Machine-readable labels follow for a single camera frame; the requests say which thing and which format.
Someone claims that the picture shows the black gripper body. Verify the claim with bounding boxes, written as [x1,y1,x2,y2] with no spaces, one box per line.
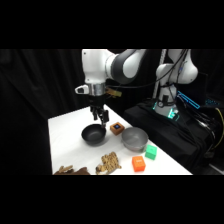
[89,94,108,115]

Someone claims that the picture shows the orange block with blue top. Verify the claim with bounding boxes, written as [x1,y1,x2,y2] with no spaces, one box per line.
[109,121,125,136]

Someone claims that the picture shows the black bowl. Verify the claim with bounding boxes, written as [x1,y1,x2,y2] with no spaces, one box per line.
[81,123,107,147]

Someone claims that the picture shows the grey metal bowl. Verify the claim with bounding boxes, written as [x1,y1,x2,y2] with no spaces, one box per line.
[120,126,150,151]

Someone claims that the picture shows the green block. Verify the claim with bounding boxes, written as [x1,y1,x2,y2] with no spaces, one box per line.
[144,143,158,161]

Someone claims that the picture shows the black curtain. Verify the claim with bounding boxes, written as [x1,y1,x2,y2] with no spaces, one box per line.
[0,49,224,176]

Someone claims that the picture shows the brown plush toy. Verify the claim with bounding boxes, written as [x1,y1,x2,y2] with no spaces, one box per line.
[53,164,91,176]

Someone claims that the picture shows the black robot stand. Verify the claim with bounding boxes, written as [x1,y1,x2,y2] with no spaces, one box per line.
[123,99,224,176]

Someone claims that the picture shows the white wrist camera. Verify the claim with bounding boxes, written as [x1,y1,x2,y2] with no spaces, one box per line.
[74,84,90,95]

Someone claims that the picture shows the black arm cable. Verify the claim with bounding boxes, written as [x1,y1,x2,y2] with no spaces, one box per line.
[107,49,190,90]

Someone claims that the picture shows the yellow cable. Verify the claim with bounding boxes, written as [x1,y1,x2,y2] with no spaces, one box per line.
[215,107,224,145]

